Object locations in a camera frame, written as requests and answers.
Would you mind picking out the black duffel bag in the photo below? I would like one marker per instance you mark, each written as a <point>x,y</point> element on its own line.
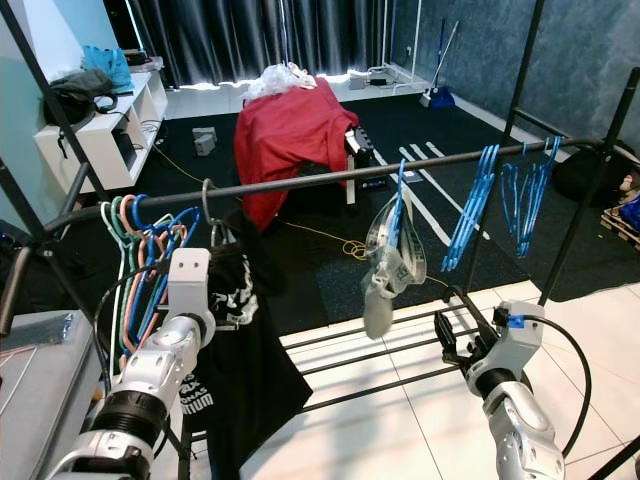
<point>585,170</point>

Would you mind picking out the small black white device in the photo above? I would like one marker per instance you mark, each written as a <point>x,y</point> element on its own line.
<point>360,150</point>

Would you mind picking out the teal blue bag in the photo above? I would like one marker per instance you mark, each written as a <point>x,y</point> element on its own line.
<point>108,65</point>

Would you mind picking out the blue mop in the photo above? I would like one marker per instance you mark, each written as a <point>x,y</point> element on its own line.
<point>438,97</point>

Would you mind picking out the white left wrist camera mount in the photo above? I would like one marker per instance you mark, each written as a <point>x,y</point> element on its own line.
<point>190,280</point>

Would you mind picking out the blue plastic hanger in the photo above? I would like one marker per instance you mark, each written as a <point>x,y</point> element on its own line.
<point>545,180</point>
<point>400,200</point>
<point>515,195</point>
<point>471,205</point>

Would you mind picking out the white plastic bag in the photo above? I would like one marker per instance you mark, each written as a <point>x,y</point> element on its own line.
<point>285,80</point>

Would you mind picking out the blue tape tag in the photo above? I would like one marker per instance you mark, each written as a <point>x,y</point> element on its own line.
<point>516,322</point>

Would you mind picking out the small grey electronic box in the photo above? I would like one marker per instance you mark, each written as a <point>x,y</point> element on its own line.
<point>380,75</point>

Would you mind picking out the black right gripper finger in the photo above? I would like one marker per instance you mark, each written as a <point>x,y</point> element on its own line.
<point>448,335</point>
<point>464,333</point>

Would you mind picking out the grey garment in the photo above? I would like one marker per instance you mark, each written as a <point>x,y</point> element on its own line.
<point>385,285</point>

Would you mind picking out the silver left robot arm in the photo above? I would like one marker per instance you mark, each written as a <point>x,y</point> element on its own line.
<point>150,380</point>

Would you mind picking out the wooden pallet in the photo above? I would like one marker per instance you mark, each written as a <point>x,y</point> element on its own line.
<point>615,230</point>

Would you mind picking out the blue plastic bag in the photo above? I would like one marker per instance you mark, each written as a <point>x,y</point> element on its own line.
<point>630,212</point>

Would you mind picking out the red cloth cover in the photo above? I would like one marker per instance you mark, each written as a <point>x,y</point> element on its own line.
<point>290,140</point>

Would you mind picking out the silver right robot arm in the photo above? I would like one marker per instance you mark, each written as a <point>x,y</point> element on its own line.
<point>520,430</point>

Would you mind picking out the black white printed jersey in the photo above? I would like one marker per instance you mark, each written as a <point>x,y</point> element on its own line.
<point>250,390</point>

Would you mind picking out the white shelf unit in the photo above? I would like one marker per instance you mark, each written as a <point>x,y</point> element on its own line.
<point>105,150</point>

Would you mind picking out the white floor tape strip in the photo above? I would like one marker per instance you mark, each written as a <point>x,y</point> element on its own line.
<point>438,150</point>
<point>410,158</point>
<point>424,154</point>

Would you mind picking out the black metal clothes rack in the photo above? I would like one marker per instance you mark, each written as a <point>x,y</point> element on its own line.
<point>310,185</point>

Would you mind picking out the dark curtain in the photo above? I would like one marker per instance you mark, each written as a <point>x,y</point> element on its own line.
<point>260,35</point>

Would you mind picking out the green slim hanger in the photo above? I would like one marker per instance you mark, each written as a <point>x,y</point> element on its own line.
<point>110,215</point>

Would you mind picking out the grey fabric box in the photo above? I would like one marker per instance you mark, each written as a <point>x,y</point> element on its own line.
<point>40,400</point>

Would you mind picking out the blue slim hanger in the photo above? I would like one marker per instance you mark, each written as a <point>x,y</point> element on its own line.
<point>190,220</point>

